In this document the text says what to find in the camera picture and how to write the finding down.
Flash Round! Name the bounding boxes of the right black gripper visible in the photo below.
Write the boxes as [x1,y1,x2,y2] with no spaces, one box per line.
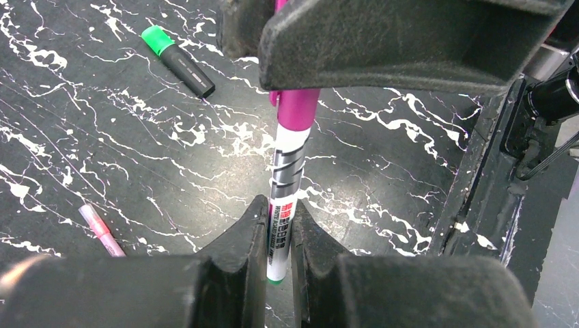
[427,40,579,304]

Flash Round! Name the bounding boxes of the silver pen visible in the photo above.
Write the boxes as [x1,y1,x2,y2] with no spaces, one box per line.
[266,124,310,284]

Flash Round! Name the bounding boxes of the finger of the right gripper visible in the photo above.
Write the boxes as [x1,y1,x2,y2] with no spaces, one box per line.
[216,0,275,58]
[258,1,571,95]

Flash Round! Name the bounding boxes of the pink pen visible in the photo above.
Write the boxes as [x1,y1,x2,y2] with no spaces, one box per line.
[79,204,126,257]

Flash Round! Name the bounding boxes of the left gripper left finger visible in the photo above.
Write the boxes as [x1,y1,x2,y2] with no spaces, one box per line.
[1,195,268,327]

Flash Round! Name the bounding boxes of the magenta pen cap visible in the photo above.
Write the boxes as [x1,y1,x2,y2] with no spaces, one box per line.
[268,0,321,133]

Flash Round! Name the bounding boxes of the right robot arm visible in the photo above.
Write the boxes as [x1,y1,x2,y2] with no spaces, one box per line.
[217,1,578,298]

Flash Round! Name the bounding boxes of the black green highlighter pen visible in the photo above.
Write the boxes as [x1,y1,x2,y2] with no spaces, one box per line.
[159,44,216,98]

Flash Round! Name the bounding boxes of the small pink pen cap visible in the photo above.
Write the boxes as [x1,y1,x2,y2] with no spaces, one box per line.
[79,204,111,238]

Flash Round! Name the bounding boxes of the green highlighter cap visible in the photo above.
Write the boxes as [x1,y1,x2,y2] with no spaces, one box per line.
[141,25,175,57]

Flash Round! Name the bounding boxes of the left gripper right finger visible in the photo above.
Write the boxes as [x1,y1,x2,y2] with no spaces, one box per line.
[292,202,538,327]

